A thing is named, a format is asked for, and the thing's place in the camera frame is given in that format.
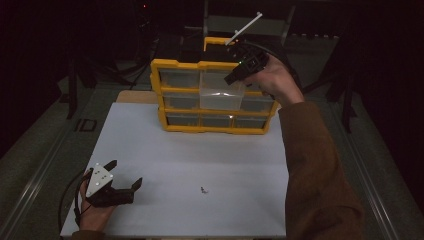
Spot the yellow drawer organizer cabinet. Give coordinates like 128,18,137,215
149,36,281,136

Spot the black stand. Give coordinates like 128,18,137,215
65,58,80,121

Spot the white table mat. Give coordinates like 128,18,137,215
60,101,290,238

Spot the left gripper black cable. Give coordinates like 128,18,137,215
58,167,94,232

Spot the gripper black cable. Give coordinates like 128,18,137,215
239,40,304,92
58,167,94,232

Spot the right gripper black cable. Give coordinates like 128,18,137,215
239,40,304,92

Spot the person's left hand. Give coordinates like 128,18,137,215
77,181,117,232

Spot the clear plastic drawer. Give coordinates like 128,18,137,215
198,69,247,112

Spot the person's right hand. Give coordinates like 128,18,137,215
244,54,305,108

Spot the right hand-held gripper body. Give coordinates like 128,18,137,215
225,11,271,80

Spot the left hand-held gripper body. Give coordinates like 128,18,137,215
84,162,135,209

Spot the metal floor rail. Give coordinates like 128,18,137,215
0,128,75,240
333,106,403,240

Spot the set of small grey drawers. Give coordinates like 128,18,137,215
158,68,278,130

